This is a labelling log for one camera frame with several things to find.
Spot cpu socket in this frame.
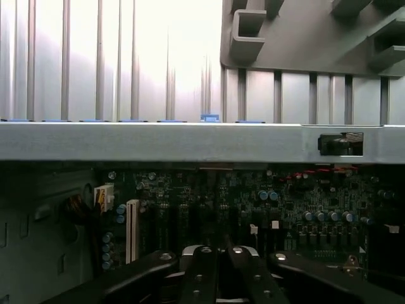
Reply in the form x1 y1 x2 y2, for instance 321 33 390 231
316 253 368 281

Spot green motherboard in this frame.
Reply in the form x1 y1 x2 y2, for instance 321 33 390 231
91 164 405 282

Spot white power connector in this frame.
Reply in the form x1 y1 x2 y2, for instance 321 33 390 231
93 182 115 217

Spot grey power supply unit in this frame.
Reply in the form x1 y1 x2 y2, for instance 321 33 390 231
0 164 96 304

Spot open black pc case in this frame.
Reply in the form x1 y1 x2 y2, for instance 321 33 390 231
0 119 405 304

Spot grey plastic parts rack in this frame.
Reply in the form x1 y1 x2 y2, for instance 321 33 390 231
219 0 405 77

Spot yellow black wire bundle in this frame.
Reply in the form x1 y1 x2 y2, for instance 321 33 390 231
58 193 102 226

